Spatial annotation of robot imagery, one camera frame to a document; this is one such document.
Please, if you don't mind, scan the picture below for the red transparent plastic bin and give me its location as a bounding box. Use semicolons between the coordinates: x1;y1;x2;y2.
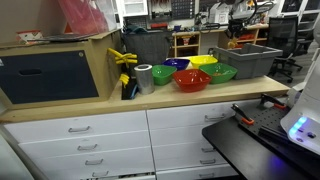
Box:
57;0;118;36

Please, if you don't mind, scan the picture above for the blue plastic bowl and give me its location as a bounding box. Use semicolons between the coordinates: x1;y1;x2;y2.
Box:
162;57;191;72

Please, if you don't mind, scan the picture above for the black robot table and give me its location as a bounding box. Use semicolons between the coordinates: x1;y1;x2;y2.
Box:
201;95;320;180

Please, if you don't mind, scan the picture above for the green plastic bowl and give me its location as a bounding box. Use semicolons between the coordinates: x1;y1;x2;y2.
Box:
151;64;178;86
198;62;239;85

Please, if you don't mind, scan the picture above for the red plastic bowl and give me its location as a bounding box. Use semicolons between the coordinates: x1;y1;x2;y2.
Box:
171;68;213;94

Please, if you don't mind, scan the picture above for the white wall cabinet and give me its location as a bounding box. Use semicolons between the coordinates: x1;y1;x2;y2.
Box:
122;0;150;18

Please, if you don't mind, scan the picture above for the small orange patterned box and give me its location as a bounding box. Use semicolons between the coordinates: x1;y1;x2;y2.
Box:
15;29;45;46

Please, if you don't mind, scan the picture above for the orange black bar clamp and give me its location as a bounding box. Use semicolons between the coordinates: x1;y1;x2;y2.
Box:
231;103;255;126
260;93;288;111

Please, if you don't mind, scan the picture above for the dark wall pegboard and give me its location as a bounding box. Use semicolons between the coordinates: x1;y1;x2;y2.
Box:
148;0;202;21

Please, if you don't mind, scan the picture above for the white drawer cabinet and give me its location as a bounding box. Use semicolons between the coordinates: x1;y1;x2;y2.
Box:
0;98;268;180

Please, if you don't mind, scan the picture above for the brown plush doll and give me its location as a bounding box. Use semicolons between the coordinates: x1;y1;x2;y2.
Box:
227;37;240;50

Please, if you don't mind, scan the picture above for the grey plastic bin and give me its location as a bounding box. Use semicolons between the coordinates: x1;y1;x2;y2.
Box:
212;42;284;80

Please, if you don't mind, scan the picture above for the yellow plastic bowl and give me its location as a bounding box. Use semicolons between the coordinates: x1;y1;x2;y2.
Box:
187;54;219;70

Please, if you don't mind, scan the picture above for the dark grey fabric container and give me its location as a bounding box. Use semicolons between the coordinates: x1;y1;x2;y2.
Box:
122;29;175;66

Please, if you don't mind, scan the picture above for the black office chair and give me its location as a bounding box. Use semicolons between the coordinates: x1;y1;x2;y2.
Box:
267;15;305;84

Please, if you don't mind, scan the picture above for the large yellow clamp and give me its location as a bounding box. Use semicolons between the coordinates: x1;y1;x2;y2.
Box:
106;47;139;68

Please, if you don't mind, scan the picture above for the black pegboard plate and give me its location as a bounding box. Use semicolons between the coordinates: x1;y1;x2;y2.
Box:
237;101;292;136

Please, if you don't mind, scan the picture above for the small yellow clamp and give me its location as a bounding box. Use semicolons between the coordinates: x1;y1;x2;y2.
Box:
118;72;131;89

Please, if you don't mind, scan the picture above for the wooden shelf unit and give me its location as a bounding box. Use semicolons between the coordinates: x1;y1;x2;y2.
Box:
171;23;271;58

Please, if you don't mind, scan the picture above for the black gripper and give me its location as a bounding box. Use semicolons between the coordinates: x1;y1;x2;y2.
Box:
226;18;248;41

